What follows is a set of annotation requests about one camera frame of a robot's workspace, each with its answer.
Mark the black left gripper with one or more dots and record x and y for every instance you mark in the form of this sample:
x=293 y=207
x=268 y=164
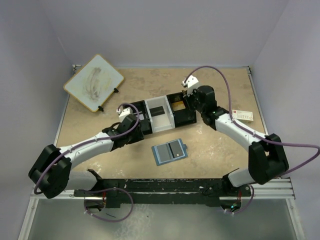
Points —
x=139 y=124

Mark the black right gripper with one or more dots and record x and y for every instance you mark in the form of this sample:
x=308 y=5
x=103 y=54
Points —
x=191 y=97

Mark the black VIP credit card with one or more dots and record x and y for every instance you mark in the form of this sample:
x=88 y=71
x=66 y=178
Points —
x=176 y=149

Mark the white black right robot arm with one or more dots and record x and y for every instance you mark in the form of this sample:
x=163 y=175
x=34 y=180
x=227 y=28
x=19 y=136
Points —
x=266 y=155

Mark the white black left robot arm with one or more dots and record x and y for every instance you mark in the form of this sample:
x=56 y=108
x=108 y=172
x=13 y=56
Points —
x=51 y=172

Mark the gold card in tray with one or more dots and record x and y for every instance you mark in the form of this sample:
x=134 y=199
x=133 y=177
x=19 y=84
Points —
x=177 y=106

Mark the black card in tray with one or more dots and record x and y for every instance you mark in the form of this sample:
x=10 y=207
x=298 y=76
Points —
x=156 y=111

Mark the small white card box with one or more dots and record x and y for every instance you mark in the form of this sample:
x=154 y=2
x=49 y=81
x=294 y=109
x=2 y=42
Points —
x=243 y=116

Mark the grey card in holder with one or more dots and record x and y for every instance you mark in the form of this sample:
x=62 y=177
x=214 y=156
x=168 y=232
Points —
x=164 y=153

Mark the black whiteboard stand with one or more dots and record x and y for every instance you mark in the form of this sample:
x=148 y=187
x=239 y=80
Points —
x=108 y=100

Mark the black and white tray organizer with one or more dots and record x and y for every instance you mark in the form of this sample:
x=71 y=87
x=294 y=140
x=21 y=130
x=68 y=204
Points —
x=168 y=121

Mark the yellow-framed whiteboard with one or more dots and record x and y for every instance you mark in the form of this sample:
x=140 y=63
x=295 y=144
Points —
x=94 y=83

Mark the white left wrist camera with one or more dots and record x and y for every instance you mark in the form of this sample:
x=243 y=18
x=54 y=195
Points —
x=122 y=113

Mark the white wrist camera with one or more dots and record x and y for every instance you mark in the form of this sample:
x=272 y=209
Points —
x=190 y=83
x=122 y=113

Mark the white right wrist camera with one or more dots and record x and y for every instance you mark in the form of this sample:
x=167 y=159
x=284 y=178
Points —
x=190 y=83

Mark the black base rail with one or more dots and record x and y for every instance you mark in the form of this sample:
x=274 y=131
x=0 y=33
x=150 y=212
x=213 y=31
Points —
x=154 y=191

